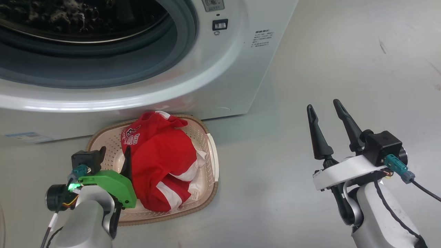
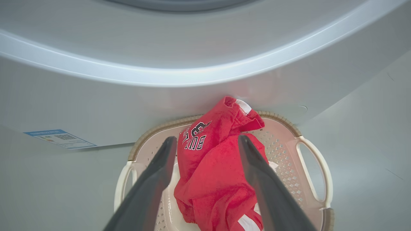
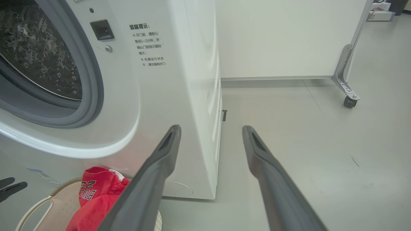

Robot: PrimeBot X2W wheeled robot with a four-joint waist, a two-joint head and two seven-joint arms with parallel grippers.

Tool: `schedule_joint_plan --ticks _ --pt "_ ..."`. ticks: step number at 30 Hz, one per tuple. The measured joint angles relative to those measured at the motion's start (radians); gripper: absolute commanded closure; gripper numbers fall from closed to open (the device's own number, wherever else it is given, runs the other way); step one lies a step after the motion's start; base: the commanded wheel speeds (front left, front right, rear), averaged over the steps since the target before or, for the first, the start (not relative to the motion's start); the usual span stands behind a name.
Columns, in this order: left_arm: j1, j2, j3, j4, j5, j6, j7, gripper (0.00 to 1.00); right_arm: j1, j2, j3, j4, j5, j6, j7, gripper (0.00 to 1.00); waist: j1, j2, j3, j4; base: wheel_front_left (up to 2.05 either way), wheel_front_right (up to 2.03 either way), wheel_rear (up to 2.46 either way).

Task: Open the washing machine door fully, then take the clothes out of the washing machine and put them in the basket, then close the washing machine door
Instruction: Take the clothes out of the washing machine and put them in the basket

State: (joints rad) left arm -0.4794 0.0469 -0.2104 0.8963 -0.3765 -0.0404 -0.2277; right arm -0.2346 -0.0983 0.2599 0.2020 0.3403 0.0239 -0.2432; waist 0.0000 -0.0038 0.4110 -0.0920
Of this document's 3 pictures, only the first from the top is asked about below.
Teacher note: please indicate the cream perforated laundry basket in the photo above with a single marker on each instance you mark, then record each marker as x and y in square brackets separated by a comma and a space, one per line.
[206, 165]

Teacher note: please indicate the warning label sticker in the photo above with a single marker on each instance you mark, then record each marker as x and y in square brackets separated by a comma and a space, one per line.
[213, 4]

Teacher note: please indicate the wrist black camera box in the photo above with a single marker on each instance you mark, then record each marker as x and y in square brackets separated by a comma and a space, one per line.
[382, 146]
[84, 160]

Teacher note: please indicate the red basketball jersey clothing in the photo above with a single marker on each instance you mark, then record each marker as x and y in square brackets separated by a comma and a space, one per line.
[158, 158]

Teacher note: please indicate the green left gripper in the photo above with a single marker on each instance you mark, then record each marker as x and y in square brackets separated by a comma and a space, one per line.
[113, 184]

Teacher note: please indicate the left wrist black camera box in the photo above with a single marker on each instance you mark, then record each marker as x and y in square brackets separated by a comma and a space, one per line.
[84, 160]

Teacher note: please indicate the white front-load washing machine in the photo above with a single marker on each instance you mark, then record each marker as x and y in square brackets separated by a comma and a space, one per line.
[206, 75]

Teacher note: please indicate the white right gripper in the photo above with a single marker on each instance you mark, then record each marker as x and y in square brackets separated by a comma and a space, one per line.
[344, 172]

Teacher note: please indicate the blue energy label sticker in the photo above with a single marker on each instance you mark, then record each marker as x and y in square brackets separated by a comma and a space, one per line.
[29, 137]

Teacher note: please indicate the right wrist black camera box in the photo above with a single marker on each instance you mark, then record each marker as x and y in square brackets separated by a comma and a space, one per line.
[382, 146]

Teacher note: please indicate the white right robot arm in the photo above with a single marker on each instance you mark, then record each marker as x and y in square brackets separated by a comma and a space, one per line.
[375, 220]

